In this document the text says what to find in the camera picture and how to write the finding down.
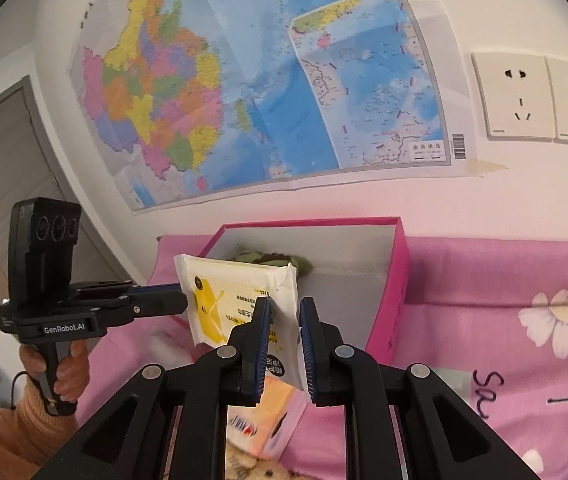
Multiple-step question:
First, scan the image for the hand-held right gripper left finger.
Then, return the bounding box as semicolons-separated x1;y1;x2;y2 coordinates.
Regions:
31;297;272;480

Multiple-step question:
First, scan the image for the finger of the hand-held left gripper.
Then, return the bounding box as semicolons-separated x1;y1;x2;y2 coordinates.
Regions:
130;283;181;294
129;290;189;317

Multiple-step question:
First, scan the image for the person's left hand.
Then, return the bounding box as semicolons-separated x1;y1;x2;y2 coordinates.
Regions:
18;340;91;403

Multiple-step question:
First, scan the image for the beige tape strip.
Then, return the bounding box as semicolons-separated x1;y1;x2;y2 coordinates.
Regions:
465;158;510;179

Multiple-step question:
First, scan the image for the colourful wall map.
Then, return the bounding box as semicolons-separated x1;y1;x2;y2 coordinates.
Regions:
68;0;472;216

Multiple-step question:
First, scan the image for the orange green tissue pack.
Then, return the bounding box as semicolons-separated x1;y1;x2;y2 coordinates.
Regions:
226;375;310;461

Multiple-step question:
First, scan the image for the white yellow tissue pack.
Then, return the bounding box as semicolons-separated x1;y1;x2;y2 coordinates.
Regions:
172;253;311;396

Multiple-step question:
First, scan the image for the grey door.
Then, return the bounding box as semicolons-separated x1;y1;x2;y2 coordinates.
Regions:
0;75;136;306

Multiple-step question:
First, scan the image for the green dinosaur plush toy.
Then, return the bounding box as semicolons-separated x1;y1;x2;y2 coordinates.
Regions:
234;251;314;277

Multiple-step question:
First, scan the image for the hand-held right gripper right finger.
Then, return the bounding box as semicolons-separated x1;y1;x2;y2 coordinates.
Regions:
297;297;551;480

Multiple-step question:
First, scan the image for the person's left forearm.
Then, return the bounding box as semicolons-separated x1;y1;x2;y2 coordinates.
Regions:
0;372;86;467

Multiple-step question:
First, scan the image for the pink cardboard box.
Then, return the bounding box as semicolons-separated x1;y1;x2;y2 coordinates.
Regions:
196;216;410;365

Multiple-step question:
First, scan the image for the brown plush bear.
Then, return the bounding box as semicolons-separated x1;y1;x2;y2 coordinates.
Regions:
226;441;296;480

